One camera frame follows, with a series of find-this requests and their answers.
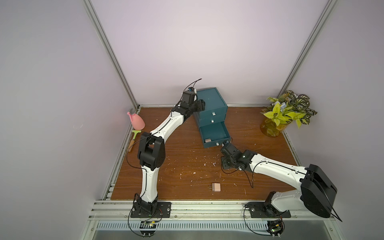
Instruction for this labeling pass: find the teal bottom drawer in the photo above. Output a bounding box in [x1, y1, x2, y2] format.
[199, 122, 231, 148]

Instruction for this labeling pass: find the green artificial plant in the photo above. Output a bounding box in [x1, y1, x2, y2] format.
[262, 90, 318, 131]

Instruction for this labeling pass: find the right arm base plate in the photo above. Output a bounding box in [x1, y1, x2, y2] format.
[245, 202, 292, 219]

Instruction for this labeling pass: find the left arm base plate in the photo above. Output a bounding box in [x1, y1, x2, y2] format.
[130, 200, 172, 218]

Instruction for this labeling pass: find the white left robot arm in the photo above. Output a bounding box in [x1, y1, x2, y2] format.
[137, 100, 206, 212]

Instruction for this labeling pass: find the dark teal drawer cabinet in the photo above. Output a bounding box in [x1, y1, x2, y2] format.
[194, 88, 228, 128]

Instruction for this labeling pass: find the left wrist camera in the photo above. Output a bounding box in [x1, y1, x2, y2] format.
[180, 87, 198, 108]

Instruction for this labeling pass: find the left controller board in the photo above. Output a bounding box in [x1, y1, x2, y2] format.
[139, 221, 158, 238]

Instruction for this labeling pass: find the controller board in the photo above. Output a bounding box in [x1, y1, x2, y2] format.
[139, 221, 158, 238]
[267, 220, 285, 238]

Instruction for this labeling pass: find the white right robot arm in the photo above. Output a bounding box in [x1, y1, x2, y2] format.
[221, 141, 338, 218]

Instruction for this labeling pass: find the green wooden handled brush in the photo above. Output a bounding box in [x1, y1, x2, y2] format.
[128, 130, 142, 152]

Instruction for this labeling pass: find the amber glass vase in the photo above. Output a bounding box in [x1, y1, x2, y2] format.
[260, 118, 288, 138]

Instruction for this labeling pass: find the right controller board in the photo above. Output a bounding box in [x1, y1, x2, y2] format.
[267, 220, 285, 238]

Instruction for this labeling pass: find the pink plug bottom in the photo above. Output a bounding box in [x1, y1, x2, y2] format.
[210, 183, 221, 193]

